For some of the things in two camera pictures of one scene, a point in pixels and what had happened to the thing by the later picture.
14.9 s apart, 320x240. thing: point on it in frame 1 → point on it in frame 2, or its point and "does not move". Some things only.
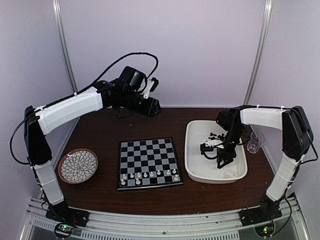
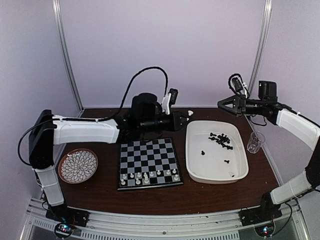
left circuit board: (63, 229) does not move
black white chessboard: (147, 163) does not move
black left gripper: (150, 109) → (177, 125)
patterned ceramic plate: (77, 165) does not move
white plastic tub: (198, 168) does not move
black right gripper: (222, 154) → (238, 101)
